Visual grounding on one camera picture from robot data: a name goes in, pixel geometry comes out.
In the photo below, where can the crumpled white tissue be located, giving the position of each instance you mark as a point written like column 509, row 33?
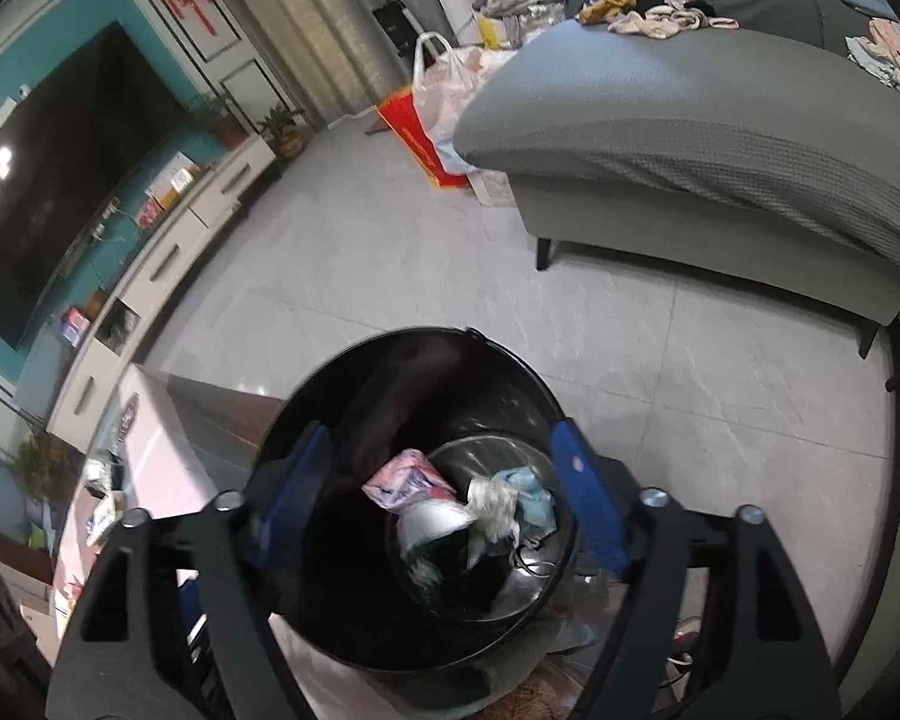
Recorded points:
column 495, row 510

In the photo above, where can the black floor stand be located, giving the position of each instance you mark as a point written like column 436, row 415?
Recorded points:
column 390, row 22

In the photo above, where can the white plastic bag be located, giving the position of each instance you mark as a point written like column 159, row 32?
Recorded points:
column 439, row 82

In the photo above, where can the white television cabinet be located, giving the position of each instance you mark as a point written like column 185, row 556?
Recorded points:
column 195, row 217

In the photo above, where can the black flat television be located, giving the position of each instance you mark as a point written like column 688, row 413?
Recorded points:
column 60, row 165

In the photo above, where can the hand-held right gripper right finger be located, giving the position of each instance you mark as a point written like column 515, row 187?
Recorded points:
column 585, row 487

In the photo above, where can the pink snack packet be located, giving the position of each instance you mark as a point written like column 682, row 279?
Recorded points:
column 409, row 480

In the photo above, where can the grey fabric sofa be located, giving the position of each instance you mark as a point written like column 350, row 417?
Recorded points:
column 645, row 112

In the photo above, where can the black ribbed object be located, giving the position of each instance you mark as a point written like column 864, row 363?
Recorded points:
column 0, row 615

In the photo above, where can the grey rectangular panel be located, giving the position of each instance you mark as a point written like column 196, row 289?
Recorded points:
column 41, row 367

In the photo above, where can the black round trash bin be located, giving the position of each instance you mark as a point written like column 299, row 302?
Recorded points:
column 435, row 382

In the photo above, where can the small potted floor plant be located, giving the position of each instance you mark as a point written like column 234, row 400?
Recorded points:
column 281, row 127

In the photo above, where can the pale folded baby clothes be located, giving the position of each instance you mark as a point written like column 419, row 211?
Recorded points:
column 889, row 52

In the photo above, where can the beige curtain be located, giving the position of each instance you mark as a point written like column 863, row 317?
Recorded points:
column 330, row 15

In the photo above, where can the potted plant in brown pot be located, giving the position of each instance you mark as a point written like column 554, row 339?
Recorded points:
column 217, row 116

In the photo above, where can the small red box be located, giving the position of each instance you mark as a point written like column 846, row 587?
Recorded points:
column 150, row 211

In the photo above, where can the pile of pale clothes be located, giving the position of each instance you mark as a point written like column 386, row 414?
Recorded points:
column 667, row 21

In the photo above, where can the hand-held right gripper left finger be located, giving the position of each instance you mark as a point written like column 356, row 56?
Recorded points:
column 300, row 480

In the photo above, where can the striped tablecloth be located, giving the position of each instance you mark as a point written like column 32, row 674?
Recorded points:
column 157, row 450

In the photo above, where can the red paper bag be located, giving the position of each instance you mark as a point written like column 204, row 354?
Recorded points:
column 416, row 139

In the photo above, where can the light blue face mask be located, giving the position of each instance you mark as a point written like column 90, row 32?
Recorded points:
column 534, row 496

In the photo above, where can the white and yellow box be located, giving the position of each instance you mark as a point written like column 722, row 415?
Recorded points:
column 176, row 172

